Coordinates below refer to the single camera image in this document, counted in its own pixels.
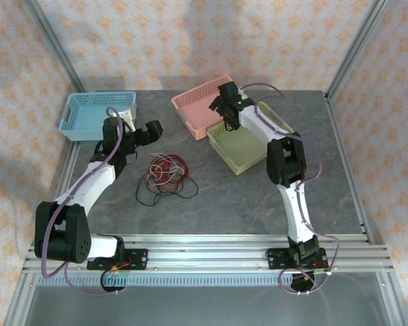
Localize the pink plastic basket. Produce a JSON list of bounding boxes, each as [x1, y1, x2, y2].
[[171, 75, 235, 141]]

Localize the aluminium frame post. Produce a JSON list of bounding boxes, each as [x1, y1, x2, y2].
[[22, 0, 86, 90], [324, 0, 392, 101]]

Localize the thin black cable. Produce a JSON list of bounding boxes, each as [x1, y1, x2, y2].
[[135, 154, 199, 207]]

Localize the grey slotted cable duct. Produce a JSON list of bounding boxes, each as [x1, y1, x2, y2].
[[36, 273, 295, 287]]

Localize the aluminium lower frame bar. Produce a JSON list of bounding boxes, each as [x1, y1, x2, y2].
[[5, 273, 38, 326], [375, 271, 408, 326]]

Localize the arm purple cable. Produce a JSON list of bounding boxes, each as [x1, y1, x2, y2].
[[40, 107, 130, 296], [239, 83, 341, 296]]

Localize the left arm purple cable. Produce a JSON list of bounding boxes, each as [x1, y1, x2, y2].
[[40, 107, 130, 296]]

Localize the red and black cables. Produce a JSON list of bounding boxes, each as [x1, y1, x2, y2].
[[135, 154, 199, 207]]

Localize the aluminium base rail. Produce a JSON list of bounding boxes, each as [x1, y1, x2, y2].
[[22, 233, 394, 274]]

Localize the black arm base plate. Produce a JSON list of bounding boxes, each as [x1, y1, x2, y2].
[[266, 247, 329, 271], [86, 247, 149, 271]]

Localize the aluminium table side rail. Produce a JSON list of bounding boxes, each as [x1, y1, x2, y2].
[[324, 96, 377, 245], [52, 141, 83, 204]]

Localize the blue plastic basket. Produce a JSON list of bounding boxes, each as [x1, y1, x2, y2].
[[56, 91, 137, 143]]

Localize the green plastic basket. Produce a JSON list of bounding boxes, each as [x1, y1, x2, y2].
[[207, 101, 295, 176]]

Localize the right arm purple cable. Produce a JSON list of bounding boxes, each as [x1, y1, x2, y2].
[[239, 83, 341, 296]]

